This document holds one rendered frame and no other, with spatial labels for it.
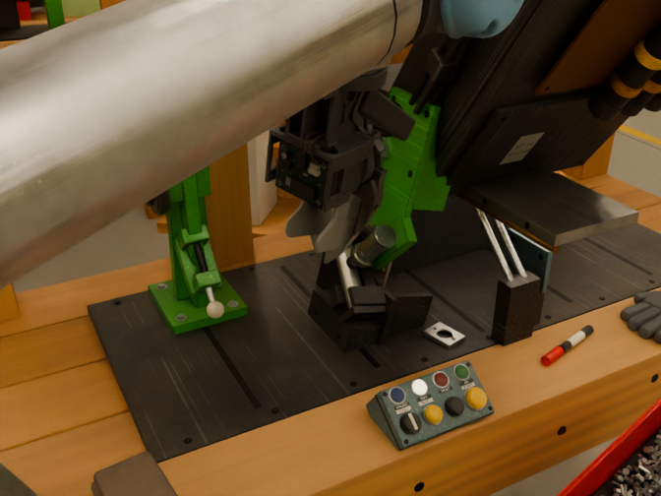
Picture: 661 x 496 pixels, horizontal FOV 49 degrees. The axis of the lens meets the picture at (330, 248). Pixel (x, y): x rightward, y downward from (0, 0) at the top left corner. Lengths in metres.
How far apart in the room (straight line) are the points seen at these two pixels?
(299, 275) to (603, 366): 0.54
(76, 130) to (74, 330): 1.03
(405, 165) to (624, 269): 0.55
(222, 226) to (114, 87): 1.10
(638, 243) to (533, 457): 0.58
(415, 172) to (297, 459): 0.43
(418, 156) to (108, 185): 0.80
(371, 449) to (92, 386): 0.44
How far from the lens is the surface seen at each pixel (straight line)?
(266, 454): 0.96
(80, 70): 0.27
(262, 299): 1.26
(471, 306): 1.26
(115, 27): 0.29
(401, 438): 0.96
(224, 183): 1.33
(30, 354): 1.25
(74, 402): 1.13
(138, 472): 0.92
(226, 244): 1.39
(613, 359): 1.19
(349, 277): 1.13
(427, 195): 1.09
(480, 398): 1.01
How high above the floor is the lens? 1.57
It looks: 28 degrees down
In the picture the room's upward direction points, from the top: straight up
